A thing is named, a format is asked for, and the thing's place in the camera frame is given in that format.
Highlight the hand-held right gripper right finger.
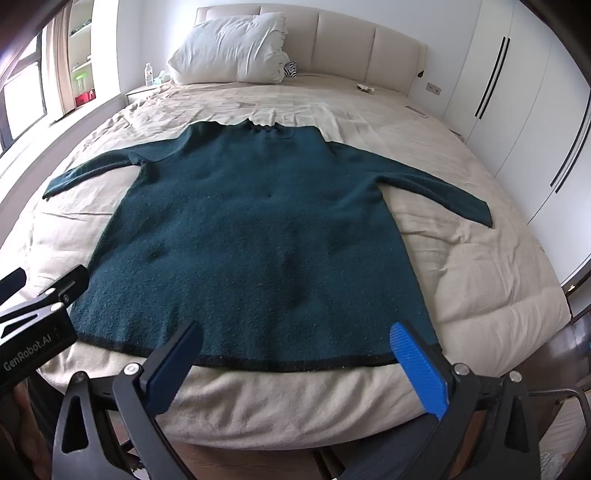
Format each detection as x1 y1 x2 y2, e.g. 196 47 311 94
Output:
342 320 543 480

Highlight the bed with beige sheet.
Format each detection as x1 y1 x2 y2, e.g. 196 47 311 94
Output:
0 69 573 448

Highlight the window with dark frame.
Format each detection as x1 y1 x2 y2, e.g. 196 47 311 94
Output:
0 32 49 153

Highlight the white wardrobe with black handles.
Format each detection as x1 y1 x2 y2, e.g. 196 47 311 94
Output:
443 0 591 287

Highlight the white wall shelf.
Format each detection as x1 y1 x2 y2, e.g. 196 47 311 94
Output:
67 0 100 114

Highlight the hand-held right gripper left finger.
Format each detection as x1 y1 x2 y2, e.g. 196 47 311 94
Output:
52 320 205 480

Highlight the white pillow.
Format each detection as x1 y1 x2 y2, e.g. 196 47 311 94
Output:
167 12 291 85

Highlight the dark green knit sweater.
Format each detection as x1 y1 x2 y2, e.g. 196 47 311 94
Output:
42 119 494 372

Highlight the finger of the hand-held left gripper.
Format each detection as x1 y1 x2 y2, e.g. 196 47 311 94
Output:
0 264 90 326
0 268 27 305

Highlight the white nightstand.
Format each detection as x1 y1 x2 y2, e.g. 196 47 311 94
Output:
126 83 176 106

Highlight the chair with metal frame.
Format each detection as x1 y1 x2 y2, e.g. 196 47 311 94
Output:
526 388 591 462

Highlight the beige padded headboard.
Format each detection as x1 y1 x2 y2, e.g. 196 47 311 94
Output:
194 4 428 95

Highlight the beige curtain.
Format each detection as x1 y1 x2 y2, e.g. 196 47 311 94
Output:
41 9 77 121

